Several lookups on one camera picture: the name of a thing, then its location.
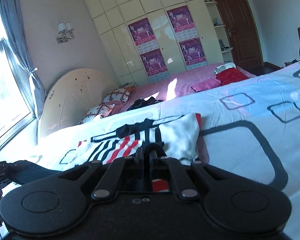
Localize striped knit sweater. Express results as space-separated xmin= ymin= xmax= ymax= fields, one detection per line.
xmin=76 ymin=112 xmax=200 ymax=193

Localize cream round headboard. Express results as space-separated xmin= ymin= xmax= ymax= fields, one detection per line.
xmin=37 ymin=67 xmax=119 ymax=139

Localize dark clothes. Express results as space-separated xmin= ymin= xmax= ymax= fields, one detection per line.
xmin=127 ymin=97 xmax=164 ymax=111

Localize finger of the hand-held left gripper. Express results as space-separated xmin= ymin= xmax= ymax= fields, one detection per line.
xmin=9 ymin=160 xmax=64 ymax=186

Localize brown wooden door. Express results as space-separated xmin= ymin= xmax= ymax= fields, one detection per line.
xmin=208 ymin=0 xmax=263 ymax=71

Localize black white striped garment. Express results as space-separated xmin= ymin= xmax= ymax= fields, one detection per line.
xmin=213 ymin=64 xmax=237 ymax=77

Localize pink bed sheet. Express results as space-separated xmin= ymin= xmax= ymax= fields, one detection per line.
xmin=112 ymin=62 xmax=257 ymax=113

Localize purple wall poster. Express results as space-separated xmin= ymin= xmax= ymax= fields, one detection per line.
xmin=179 ymin=37 xmax=207 ymax=67
xmin=166 ymin=5 xmax=198 ymax=40
xmin=127 ymin=18 xmax=157 ymax=53
xmin=139 ymin=48 xmax=170 ymax=77

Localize pink garment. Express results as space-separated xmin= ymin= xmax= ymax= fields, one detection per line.
xmin=191 ymin=78 xmax=222 ymax=93

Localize heart print pillow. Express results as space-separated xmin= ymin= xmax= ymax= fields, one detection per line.
xmin=101 ymin=88 xmax=131 ymax=103
xmin=77 ymin=103 xmax=115 ymax=125

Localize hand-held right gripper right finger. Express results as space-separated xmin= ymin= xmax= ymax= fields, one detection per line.
xmin=150 ymin=145 xmax=217 ymax=198

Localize cream wardrobe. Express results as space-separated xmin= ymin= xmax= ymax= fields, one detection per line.
xmin=81 ymin=0 xmax=234 ymax=85

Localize grey blue curtain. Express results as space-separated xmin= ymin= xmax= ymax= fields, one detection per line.
xmin=0 ymin=0 xmax=47 ymax=119

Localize red garment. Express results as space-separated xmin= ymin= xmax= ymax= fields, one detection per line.
xmin=215 ymin=69 xmax=250 ymax=86

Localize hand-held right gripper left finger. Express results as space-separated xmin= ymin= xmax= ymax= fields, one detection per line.
xmin=71 ymin=146 xmax=151 ymax=198

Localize window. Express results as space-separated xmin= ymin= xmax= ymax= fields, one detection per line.
xmin=0 ymin=4 xmax=38 ymax=145

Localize wall lamp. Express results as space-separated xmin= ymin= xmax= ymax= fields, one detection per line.
xmin=56 ymin=22 xmax=75 ymax=43

